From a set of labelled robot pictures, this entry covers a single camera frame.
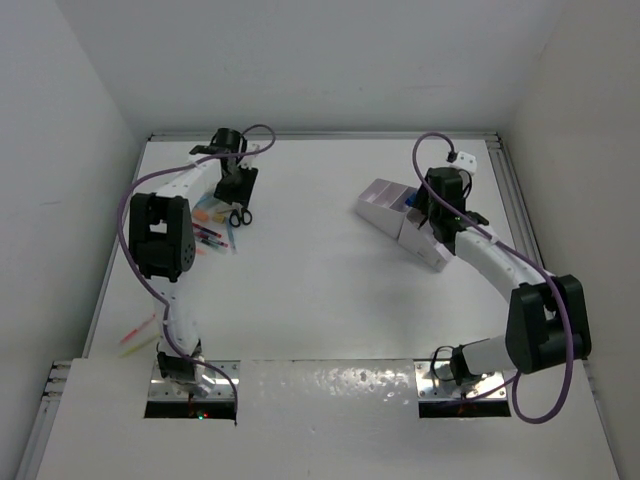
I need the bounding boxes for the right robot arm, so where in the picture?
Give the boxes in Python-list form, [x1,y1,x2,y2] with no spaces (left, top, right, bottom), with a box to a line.
[415,167,592,385]

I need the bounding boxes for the pink thin highlighter pen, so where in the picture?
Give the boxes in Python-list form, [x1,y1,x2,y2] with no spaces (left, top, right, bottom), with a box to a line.
[119,314,155,345]

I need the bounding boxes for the magenta gel pen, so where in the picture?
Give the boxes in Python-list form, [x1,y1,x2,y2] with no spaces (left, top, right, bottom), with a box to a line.
[195,236,229,249]

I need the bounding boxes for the light blue pen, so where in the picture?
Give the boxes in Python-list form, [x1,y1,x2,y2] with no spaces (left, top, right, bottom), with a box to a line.
[225,219,237,255]

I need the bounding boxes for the white divided organizer left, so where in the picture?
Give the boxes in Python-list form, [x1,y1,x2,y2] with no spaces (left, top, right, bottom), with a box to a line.
[355,178,417,239]

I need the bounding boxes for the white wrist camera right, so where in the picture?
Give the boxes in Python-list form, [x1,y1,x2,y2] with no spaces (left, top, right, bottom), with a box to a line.
[446,151,477,176]

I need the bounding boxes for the large black-handled scissors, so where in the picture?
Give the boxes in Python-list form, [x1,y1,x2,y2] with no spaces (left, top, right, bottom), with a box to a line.
[229,207,253,228]

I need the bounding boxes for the orange highlighter clear body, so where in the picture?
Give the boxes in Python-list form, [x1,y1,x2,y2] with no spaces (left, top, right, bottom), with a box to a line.
[192,209,210,222]

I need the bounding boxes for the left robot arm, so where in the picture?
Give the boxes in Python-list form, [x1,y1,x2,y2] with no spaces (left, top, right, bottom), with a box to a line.
[118,128,264,395]

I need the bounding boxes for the red gel pen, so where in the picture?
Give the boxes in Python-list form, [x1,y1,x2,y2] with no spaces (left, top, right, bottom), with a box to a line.
[192,223,222,239]

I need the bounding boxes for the blue highlighter clear body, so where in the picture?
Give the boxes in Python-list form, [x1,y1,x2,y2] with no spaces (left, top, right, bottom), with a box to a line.
[196,197,220,211]

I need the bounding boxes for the clear spray bottle blue cap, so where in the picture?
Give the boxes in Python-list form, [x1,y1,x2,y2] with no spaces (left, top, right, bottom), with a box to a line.
[404,192,417,209]

